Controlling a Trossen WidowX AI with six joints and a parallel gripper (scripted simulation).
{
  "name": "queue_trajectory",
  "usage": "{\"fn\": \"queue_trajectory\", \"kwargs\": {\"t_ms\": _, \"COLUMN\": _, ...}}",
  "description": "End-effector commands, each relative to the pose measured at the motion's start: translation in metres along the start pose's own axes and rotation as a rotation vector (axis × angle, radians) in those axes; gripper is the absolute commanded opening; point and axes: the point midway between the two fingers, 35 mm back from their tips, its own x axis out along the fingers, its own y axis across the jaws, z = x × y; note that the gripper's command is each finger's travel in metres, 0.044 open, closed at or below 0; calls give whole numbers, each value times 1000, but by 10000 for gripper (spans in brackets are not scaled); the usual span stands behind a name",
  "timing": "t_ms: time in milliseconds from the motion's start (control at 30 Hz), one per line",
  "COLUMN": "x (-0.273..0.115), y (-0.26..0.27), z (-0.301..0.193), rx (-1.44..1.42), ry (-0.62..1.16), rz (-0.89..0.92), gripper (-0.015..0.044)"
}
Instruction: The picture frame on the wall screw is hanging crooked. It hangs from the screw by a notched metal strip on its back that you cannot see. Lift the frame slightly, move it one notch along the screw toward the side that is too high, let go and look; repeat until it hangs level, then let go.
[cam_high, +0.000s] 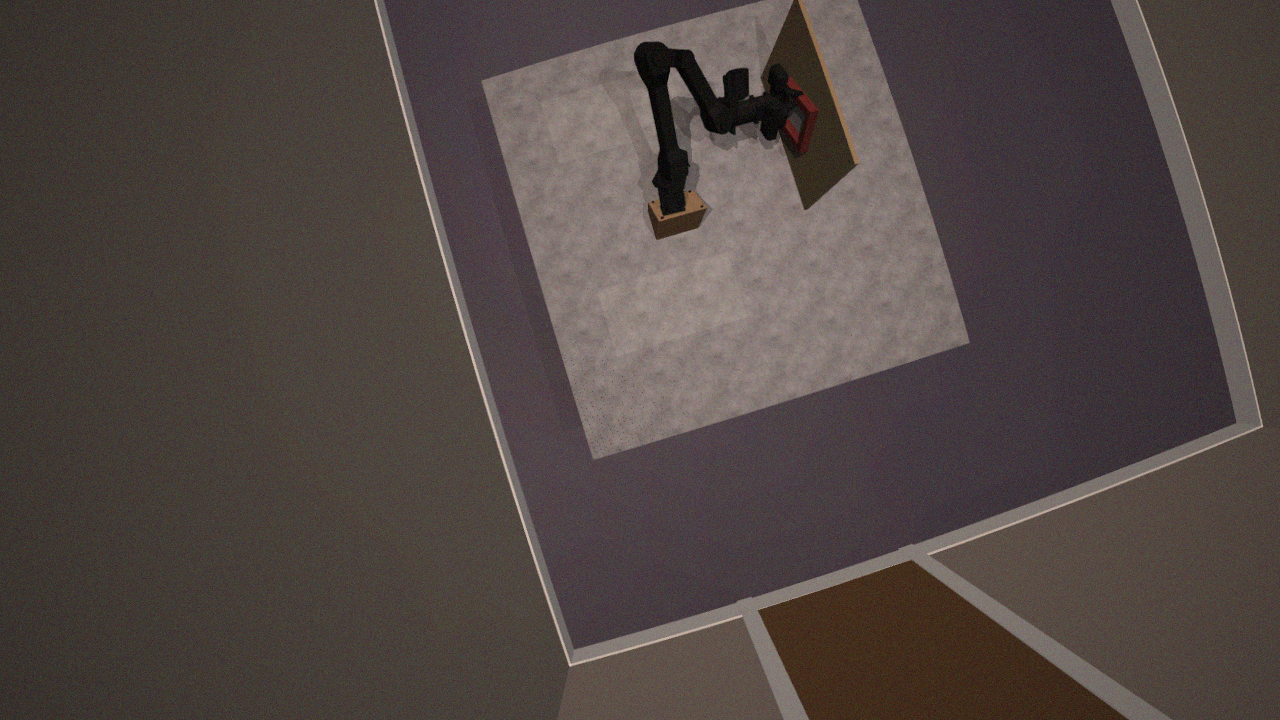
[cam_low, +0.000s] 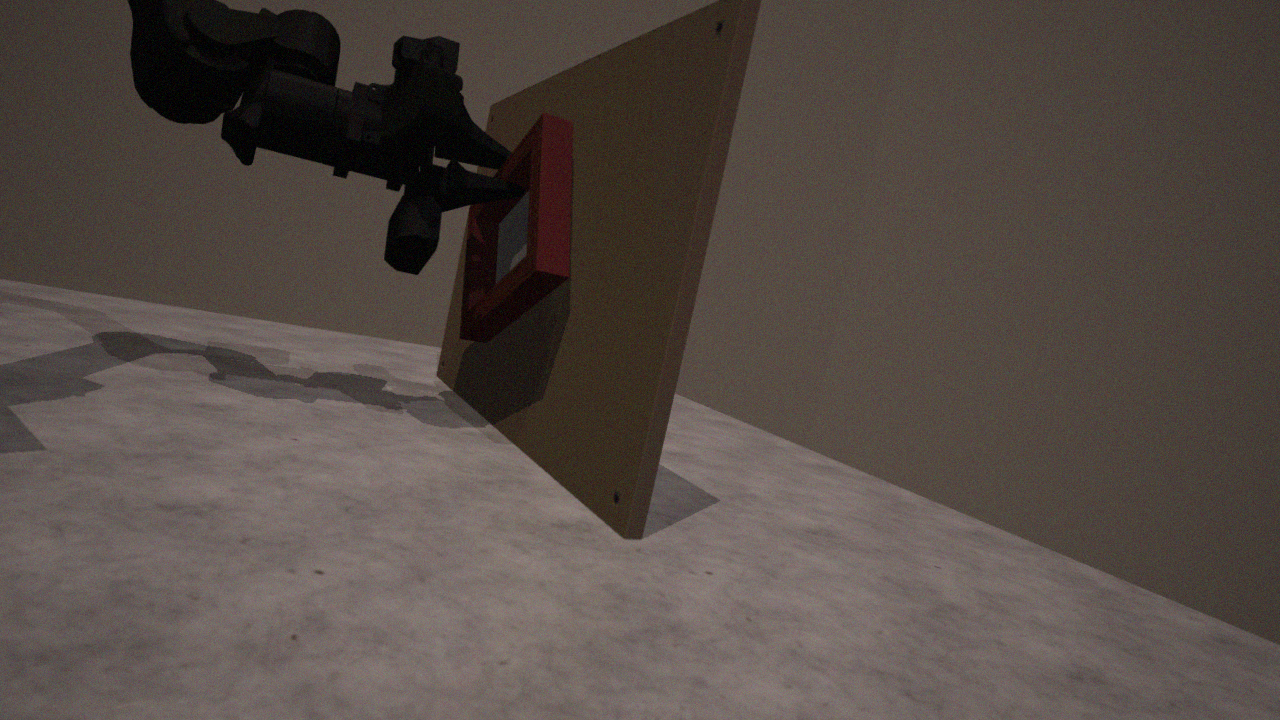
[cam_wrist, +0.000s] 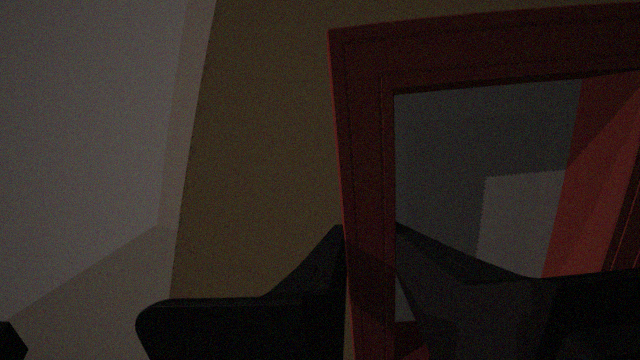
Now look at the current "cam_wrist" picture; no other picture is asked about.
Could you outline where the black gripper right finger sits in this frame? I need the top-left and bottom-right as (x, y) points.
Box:
(395, 222), (640, 360)

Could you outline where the brown flat wooden board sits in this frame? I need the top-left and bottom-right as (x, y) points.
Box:
(169, 0), (640, 299)

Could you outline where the dark red picture frame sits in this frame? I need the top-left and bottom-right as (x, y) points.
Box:
(326, 1), (640, 360)

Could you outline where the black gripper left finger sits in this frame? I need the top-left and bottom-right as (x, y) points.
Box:
(135, 224), (347, 360)

